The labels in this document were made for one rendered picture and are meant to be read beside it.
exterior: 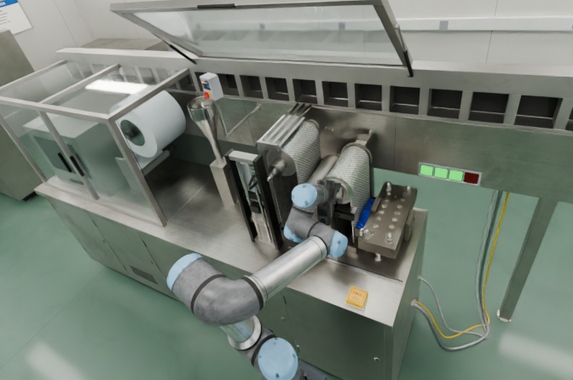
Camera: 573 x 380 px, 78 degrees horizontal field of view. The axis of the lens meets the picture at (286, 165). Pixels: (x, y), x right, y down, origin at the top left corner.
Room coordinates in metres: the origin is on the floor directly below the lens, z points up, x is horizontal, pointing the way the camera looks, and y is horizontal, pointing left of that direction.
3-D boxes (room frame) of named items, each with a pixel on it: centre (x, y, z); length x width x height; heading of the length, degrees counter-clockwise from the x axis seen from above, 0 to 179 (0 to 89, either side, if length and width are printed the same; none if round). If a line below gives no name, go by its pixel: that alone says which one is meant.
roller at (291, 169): (1.36, -0.05, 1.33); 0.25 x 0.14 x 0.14; 145
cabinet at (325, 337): (1.69, 0.56, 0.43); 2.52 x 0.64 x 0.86; 55
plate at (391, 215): (1.14, -0.42, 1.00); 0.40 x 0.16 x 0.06; 145
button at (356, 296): (0.83, -0.18, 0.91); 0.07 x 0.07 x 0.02; 55
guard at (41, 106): (2.04, 1.07, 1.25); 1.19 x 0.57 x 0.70; 55
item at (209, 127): (1.61, 0.35, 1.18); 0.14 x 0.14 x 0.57
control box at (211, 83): (1.45, 0.25, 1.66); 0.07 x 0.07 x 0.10; 40
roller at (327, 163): (1.28, -0.16, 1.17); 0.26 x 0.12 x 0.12; 145
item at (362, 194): (1.18, -0.30, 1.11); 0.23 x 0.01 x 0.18; 145
